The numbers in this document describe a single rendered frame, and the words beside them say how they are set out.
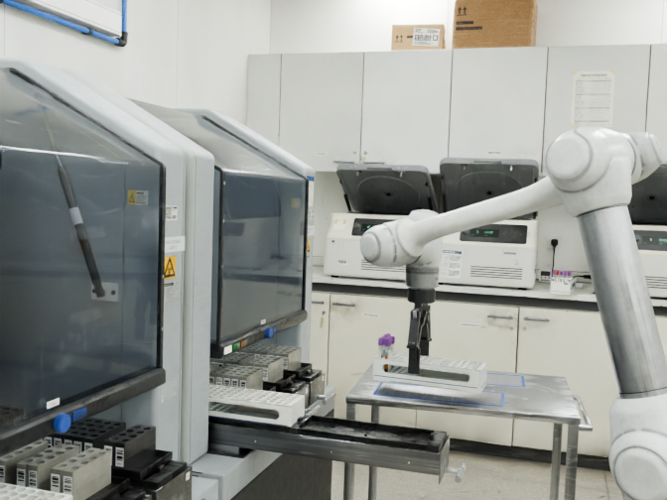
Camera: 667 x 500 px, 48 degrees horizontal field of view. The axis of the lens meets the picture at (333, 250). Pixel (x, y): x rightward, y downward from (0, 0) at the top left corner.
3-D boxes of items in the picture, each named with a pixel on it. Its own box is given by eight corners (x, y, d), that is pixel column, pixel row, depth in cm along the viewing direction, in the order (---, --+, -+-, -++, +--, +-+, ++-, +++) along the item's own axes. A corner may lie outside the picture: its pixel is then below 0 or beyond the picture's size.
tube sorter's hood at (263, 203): (37, 339, 188) (38, 86, 183) (160, 308, 245) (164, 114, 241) (221, 359, 173) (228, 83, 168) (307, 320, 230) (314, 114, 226)
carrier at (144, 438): (147, 453, 149) (147, 425, 148) (156, 455, 148) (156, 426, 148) (113, 474, 138) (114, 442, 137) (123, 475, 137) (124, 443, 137)
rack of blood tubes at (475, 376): (371, 379, 203) (372, 357, 203) (381, 372, 212) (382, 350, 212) (479, 393, 193) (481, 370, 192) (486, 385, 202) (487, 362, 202)
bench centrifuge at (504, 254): (426, 284, 397) (432, 155, 392) (443, 274, 456) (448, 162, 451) (534, 292, 381) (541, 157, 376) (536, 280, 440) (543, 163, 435)
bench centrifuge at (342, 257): (321, 277, 415) (325, 162, 410) (353, 268, 473) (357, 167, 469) (419, 284, 397) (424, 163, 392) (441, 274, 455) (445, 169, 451)
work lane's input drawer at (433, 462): (158, 444, 180) (158, 408, 179) (186, 428, 193) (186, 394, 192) (460, 489, 158) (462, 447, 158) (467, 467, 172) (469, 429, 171)
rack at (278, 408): (176, 417, 180) (176, 392, 179) (195, 406, 189) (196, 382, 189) (290, 432, 171) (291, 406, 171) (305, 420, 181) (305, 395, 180)
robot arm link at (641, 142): (584, 153, 176) (559, 149, 166) (659, 120, 164) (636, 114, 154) (601, 204, 174) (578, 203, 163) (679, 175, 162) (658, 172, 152)
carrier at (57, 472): (91, 479, 135) (91, 446, 135) (100, 480, 134) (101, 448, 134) (49, 503, 124) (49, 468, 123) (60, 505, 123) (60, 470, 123)
